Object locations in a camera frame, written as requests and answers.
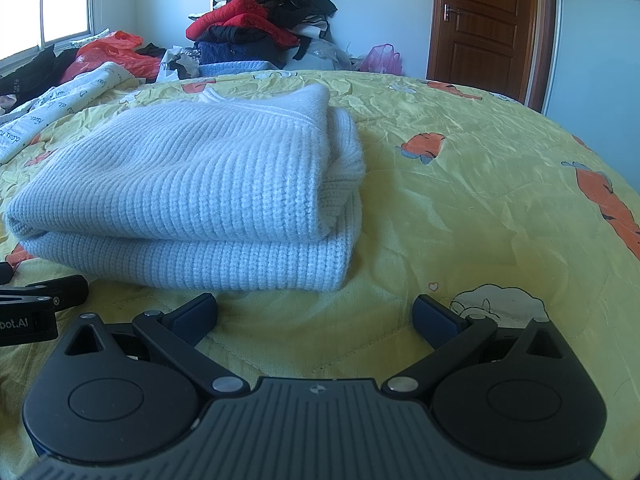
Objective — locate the brown wooden door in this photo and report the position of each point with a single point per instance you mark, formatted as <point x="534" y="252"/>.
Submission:
<point x="485" y="25"/>

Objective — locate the blue knit cloth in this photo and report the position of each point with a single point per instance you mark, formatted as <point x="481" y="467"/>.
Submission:
<point x="235" y="68"/>

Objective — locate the orange plastic bag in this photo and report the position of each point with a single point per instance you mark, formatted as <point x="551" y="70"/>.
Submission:
<point x="110" y="55"/>

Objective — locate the window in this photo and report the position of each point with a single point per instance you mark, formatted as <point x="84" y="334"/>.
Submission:
<point x="60" y="0"/>

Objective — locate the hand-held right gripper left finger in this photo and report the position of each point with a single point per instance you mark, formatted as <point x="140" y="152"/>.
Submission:
<point x="200" y="312"/>

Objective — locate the white printed quilt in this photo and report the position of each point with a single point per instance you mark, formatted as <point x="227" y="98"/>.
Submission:
<point x="75" y="95"/>

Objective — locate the white grey plastic bag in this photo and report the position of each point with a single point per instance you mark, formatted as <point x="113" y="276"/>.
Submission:
<point x="175" y="67"/>

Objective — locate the pink plastic bag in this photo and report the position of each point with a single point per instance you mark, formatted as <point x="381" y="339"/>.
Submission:
<point x="382" y="62"/>

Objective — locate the yellow printed bed cover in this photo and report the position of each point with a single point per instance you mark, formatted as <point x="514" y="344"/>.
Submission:
<point x="450" y="210"/>

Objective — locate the grey clothing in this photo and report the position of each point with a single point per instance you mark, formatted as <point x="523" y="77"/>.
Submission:
<point x="325" y="52"/>

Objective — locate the navy jacket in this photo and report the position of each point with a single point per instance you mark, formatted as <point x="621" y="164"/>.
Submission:
<point x="240" y="53"/>

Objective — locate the white knit sweater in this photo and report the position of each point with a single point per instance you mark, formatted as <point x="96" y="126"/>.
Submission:
<point x="175" y="170"/>

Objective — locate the black puffer jacket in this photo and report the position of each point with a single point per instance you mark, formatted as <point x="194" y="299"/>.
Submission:
<point x="235" y="34"/>

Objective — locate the black cloth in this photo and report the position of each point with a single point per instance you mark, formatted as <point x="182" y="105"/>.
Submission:
<point x="35" y="67"/>

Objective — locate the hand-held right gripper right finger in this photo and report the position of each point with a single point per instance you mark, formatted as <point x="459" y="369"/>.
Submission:
<point x="432" y="314"/>

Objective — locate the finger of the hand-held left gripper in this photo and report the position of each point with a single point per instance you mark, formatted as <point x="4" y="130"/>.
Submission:
<point x="70" y="291"/>
<point x="5" y="274"/>

